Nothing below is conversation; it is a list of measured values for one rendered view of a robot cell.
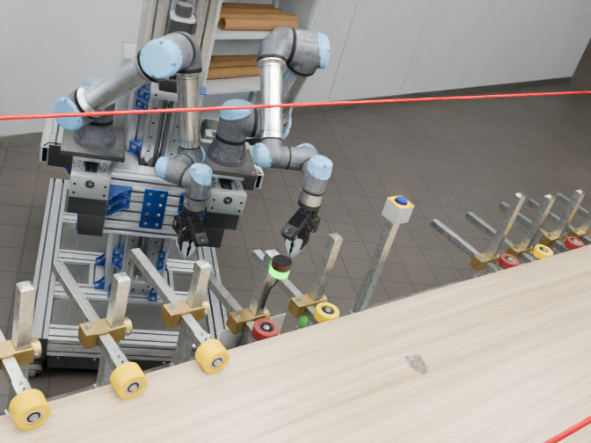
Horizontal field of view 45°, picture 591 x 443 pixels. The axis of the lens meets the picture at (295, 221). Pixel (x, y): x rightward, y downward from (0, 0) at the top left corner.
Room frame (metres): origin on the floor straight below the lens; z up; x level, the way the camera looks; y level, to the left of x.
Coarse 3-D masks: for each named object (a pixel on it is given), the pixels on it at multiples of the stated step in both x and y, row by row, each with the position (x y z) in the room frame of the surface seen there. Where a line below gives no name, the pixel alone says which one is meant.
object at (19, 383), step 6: (0, 330) 1.34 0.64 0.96; (0, 336) 1.32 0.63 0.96; (6, 360) 1.25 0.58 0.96; (12, 360) 1.25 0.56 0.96; (6, 366) 1.23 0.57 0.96; (12, 366) 1.24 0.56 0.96; (6, 372) 1.22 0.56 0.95; (12, 372) 1.22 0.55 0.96; (18, 372) 1.22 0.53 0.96; (6, 378) 1.22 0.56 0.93; (12, 378) 1.20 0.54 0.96; (18, 378) 1.21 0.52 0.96; (24, 378) 1.21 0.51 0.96; (12, 384) 1.18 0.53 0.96; (18, 384) 1.19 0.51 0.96; (24, 384) 1.19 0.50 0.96; (12, 390) 1.18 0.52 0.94; (18, 390) 1.17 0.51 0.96; (24, 390) 1.17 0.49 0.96
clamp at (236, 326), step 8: (232, 312) 1.79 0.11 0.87; (240, 312) 1.81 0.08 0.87; (248, 312) 1.82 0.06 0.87; (264, 312) 1.84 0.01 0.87; (232, 320) 1.77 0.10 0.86; (240, 320) 1.77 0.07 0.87; (248, 320) 1.78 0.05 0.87; (256, 320) 1.81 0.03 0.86; (232, 328) 1.76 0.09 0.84; (240, 328) 1.77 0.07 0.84
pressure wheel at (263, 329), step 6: (258, 324) 1.73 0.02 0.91; (264, 324) 1.74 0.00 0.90; (270, 324) 1.75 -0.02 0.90; (276, 324) 1.75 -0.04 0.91; (252, 330) 1.71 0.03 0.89; (258, 330) 1.70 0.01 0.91; (264, 330) 1.71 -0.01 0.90; (270, 330) 1.72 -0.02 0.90; (276, 330) 1.73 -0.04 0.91; (252, 336) 1.71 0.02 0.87; (258, 336) 1.69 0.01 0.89; (264, 336) 1.69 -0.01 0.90; (270, 336) 1.70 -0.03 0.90
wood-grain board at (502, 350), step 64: (576, 256) 2.83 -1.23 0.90; (384, 320) 1.95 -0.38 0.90; (448, 320) 2.06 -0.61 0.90; (512, 320) 2.18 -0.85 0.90; (576, 320) 2.31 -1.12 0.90; (192, 384) 1.41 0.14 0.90; (256, 384) 1.48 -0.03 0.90; (320, 384) 1.56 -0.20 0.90; (384, 384) 1.64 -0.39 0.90; (448, 384) 1.73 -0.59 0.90; (512, 384) 1.82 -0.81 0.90; (576, 384) 1.92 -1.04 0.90
